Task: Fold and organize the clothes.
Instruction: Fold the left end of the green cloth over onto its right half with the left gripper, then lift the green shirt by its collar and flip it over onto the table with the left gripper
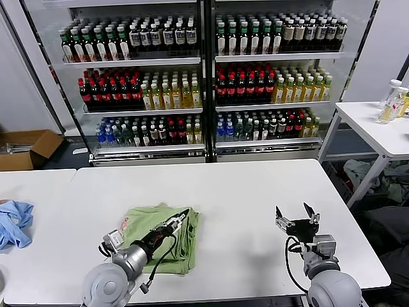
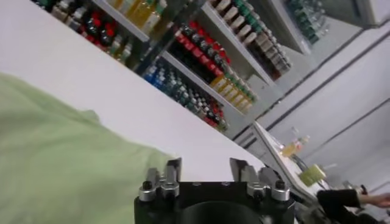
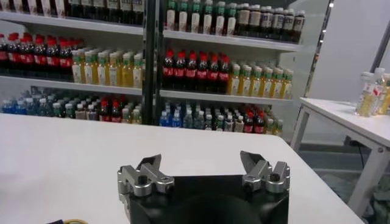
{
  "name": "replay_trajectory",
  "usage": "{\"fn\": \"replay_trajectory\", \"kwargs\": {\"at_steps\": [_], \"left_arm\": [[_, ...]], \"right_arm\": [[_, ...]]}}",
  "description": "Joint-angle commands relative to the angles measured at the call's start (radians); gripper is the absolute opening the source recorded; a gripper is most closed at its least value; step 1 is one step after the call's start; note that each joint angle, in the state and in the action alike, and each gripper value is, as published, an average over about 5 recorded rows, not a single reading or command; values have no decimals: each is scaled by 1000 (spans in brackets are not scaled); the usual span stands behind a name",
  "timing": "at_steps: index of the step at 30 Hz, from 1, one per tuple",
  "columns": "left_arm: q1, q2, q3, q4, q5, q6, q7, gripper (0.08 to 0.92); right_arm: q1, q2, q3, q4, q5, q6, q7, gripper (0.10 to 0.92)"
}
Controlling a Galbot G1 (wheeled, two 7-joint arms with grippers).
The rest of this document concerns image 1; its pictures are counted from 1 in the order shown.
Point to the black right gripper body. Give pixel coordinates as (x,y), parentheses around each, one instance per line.
(302,229)

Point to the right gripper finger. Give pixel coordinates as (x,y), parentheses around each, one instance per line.
(281,220)
(311,213)

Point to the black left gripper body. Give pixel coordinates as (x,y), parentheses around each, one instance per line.
(156,236)

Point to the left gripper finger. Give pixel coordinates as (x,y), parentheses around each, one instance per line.
(171,220)
(182,218)

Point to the green t-shirt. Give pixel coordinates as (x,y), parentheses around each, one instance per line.
(137,217)

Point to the grey white clothes pile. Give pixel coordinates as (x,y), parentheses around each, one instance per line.
(358,169)

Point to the black mesh crate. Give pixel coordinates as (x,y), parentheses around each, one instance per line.
(335,179)

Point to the dark trousered leg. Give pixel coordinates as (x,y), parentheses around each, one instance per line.
(390,230)

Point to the yellow drink bottle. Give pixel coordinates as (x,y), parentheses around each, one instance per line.
(309,91)
(167,99)
(299,91)
(316,129)
(326,91)
(157,99)
(198,135)
(147,100)
(190,136)
(176,98)
(186,98)
(279,92)
(307,129)
(196,97)
(318,91)
(289,92)

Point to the red-cap cola bottle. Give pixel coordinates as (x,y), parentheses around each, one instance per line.
(181,134)
(85,96)
(299,127)
(95,96)
(172,134)
(105,96)
(231,90)
(270,89)
(137,94)
(290,128)
(126,95)
(241,90)
(251,89)
(221,91)
(261,89)
(116,95)

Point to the dark bottle beige label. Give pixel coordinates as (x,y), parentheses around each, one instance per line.
(162,135)
(273,129)
(154,136)
(289,35)
(282,129)
(299,34)

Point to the pale green cloth pile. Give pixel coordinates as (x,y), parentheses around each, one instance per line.
(394,192)

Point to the green-cap bottle white label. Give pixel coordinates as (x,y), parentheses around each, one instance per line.
(232,41)
(101,48)
(112,48)
(79,49)
(124,47)
(277,39)
(266,39)
(255,40)
(265,131)
(136,138)
(243,41)
(145,137)
(257,131)
(89,49)
(67,49)
(221,41)

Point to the clear green-label water bottle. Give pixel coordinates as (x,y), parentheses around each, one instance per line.
(239,131)
(248,131)
(119,138)
(128,137)

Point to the blue label water bottle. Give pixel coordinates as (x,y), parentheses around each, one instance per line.
(100,139)
(229,132)
(220,132)
(110,138)

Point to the black office chair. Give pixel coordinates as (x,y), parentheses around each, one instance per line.
(404,180)

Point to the white side table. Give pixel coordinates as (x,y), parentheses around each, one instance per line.
(367,124)

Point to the small white floor object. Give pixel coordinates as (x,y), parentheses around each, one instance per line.
(80,151)

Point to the clear bottle yellowish liquid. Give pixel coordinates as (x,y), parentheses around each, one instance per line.
(386,113)

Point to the light blue crumpled garment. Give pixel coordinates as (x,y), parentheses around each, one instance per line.
(16,224)

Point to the clear bottle white cap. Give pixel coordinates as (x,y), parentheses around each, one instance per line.
(391,92)

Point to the brown cardboard box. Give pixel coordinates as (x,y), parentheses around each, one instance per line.
(41,144)

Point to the beverage display shelf unit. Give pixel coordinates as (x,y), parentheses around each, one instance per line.
(271,58)
(128,62)

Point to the open glass cooler door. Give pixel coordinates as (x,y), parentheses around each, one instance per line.
(48,80)
(358,54)

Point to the silver metal rods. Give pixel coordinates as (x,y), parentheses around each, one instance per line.
(14,148)

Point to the dark bottle blue-white label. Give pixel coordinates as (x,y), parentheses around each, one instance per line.
(331,33)
(310,34)
(135,40)
(156,38)
(321,34)
(341,33)
(191,36)
(180,37)
(168,37)
(145,39)

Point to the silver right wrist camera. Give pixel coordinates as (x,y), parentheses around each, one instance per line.
(322,247)

